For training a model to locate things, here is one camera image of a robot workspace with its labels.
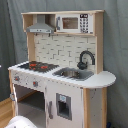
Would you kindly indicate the black toy faucet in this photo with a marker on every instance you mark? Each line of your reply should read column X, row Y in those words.
column 83, row 64

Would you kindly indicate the left red stove knob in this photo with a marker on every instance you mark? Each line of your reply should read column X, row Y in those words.
column 16, row 78

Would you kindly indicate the metal toy sink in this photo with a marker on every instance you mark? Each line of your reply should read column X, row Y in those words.
column 73, row 74

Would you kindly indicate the wooden toy kitchen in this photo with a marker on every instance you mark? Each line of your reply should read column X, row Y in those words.
column 61, row 49

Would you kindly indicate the red stove knob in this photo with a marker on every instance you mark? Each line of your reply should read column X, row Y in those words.
column 35, row 83
column 16, row 78

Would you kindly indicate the right red stove knob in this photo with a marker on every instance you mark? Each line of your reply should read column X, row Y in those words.
column 35, row 83

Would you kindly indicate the grey range hood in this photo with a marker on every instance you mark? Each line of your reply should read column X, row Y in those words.
column 40, row 26

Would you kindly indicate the white cabinet door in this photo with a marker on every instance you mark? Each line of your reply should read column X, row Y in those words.
column 64, row 106

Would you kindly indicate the black toy stovetop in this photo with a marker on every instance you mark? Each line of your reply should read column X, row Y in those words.
column 38, row 66

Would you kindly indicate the toy microwave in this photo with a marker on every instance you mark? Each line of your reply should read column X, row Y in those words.
column 74, row 23

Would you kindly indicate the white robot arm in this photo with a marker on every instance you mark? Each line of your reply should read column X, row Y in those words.
column 20, row 122

